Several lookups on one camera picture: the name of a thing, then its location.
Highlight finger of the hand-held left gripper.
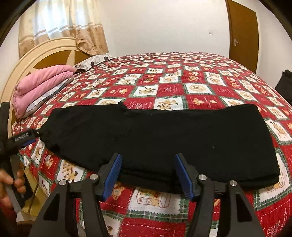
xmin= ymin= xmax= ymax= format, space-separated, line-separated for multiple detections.
xmin=7 ymin=129 xmax=43 ymax=151

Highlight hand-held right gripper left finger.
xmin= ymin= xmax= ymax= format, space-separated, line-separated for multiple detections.
xmin=28 ymin=153 xmax=122 ymax=237

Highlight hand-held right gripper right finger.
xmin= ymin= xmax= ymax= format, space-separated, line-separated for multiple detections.
xmin=174 ymin=153 xmax=266 ymax=237

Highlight black pants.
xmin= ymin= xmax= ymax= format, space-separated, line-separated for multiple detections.
xmin=39 ymin=102 xmax=281 ymax=194

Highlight person's left hand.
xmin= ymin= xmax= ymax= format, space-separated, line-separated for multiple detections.
xmin=0 ymin=169 xmax=26 ymax=209

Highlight grey floral pillow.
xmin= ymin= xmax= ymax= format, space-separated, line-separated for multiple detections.
xmin=25 ymin=75 xmax=74 ymax=119

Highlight pink folded blanket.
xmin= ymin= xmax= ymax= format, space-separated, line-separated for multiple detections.
xmin=12 ymin=64 xmax=76 ymax=119

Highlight cream wooden headboard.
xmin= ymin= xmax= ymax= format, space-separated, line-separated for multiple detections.
xmin=0 ymin=38 xmax=92 ymax=217

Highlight red patchwork printed quilt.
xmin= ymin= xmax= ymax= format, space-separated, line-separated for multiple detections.
xmin=11 ymin=51 xmax=292 ymax=237

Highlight white patterned pillow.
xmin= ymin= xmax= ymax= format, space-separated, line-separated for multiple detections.
xmin=73 ymin=54 xmax=116 ymax=73

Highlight beige embroidered curtain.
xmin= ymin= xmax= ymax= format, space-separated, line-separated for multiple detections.
xmin=18 ymin=0 xmax=109 ymax=58

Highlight black folding chair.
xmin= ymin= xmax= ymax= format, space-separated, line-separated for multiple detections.
xmin=275 ymin=70 xmax=292 ymax=103

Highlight brown wooden door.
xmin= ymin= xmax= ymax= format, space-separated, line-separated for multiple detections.
xmin=225 ymin=0 xmax=259 ymax=73

